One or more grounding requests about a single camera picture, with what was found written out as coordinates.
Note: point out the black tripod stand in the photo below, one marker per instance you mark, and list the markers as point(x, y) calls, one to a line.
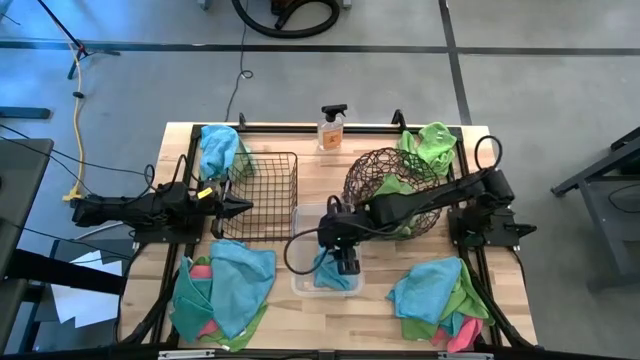
point(75, 42)

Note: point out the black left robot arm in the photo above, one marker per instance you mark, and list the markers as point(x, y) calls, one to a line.
point(115, 210)

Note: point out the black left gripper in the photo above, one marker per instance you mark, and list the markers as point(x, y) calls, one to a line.
point(207, 205)

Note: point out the dark grey side table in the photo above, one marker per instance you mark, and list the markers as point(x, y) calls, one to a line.
point(20, 190)

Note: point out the dark steel frame table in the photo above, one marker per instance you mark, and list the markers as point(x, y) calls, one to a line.
point(615, 235)

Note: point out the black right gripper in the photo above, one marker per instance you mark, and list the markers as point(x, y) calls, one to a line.
point(345, 230)

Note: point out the light blue microfiber towel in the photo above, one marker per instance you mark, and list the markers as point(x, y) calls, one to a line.
point(325, 277)
point(425, 290)
point(217, 147)
point(240, 285)

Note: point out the clear plastic bin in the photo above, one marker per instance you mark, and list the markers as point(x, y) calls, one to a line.
point(300, 240)

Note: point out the dark woven round basket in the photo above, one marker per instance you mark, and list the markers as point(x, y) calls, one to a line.
point(365, 170)

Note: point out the white paper sheets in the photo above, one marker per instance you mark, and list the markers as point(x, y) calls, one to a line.
point(85, 300)

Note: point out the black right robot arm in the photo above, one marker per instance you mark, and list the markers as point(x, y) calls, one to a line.
point(425, 200)

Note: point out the black aluminium rig frame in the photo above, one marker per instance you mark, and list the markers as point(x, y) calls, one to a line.
point(280, 129)

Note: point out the black floor bar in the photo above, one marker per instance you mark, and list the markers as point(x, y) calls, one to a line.
point(25, 113)

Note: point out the clear spray bottle orange label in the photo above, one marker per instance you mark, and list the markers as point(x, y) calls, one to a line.
point(331, 135)

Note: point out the silver metal bracket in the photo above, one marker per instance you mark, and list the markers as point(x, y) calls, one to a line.
point(465, 356)
point(185, 354)

